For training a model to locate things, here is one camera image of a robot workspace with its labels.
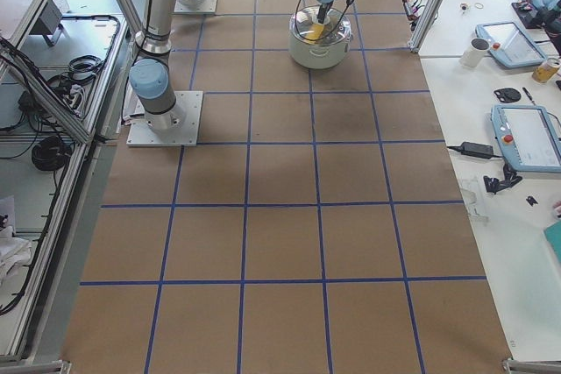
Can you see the glass pot lid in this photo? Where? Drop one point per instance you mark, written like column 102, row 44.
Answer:
column 337, row 26

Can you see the blue teach pendant far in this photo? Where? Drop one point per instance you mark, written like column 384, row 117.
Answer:
column 511, row 45

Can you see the black computer mouse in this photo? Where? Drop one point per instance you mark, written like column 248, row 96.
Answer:
column 507, row 95

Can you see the yellow drink can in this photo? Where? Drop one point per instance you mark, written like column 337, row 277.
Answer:
column 545, row 71

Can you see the white cooking pot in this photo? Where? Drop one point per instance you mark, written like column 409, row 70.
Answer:
column 317, row 57

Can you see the black power adapter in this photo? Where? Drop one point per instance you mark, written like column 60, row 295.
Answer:
column 477, row 150

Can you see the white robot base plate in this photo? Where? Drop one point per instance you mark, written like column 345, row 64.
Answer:
column 209, row 7

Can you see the yellow toy corn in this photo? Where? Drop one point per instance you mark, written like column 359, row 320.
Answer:
column 314, row 33

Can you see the blue teach pendant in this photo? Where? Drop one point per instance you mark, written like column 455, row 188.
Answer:
column 526, row 137
column 511, row 45

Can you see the blue teach pendant near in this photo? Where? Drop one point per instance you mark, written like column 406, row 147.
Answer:
column 526, row 137

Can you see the white mug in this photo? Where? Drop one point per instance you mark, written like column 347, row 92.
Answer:
column 474, row 53

